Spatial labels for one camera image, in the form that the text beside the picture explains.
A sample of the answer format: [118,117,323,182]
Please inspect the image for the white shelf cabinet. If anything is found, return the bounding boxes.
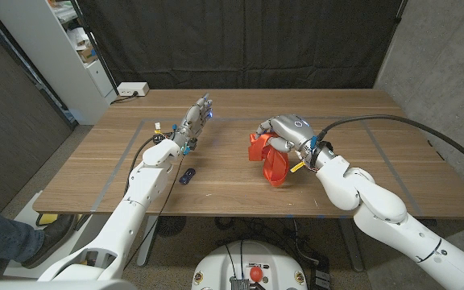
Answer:
[0,0,118,126]

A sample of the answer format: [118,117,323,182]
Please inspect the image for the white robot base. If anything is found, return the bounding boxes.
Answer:
[191,240,309,290]

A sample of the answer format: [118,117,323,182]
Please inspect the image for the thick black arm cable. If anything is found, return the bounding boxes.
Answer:
[316,114,464,175]
[123,135,164,197]

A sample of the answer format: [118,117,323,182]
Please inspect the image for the cardboard box with blue tape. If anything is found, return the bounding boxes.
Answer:
[77,43,98,64]

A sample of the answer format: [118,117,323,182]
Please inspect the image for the thin black left arm wire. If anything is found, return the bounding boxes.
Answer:
[123,156,184,269]

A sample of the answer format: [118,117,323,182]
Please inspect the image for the black backdrop stand pole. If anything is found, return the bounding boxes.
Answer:
[72,0,120,97]

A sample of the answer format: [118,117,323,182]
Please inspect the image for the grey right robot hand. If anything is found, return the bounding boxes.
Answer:
[255,114,336,168]

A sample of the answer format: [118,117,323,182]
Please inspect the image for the black floor power strip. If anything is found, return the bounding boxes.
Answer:
[310,257,332,290]

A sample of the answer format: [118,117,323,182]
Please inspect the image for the black round ribbed disc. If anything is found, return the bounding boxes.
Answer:
[155,216,188,238]

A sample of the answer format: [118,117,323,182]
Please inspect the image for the black power box cable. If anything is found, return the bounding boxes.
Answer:
[110,91,139,106]

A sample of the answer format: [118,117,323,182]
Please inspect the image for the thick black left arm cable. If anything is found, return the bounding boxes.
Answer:
[123,135,164,197]

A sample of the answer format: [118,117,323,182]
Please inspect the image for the person's dark shoe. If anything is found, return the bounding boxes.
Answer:
[21,213,78,270]

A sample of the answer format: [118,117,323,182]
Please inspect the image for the white power box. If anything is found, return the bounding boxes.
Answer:
[117,81,151,97]

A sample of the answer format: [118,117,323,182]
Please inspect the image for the orange satin ribbon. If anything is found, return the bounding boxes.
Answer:
[247,131,291,189]

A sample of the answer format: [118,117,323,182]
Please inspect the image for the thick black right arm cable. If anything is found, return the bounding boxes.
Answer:
[316,114,464,175]

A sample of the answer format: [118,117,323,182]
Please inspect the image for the blue toy car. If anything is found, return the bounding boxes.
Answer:
[178,168,197,186]

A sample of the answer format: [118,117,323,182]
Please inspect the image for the black backdrop curtain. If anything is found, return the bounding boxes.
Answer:
[74,0,408,90]

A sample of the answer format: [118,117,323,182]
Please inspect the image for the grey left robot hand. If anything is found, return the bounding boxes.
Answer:
[172,93,213,156]

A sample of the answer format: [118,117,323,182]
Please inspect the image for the white floor board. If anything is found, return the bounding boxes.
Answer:
[4,191,96,279]

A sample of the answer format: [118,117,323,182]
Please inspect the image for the grey tape outline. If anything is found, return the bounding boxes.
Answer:
[90,116,425,217]

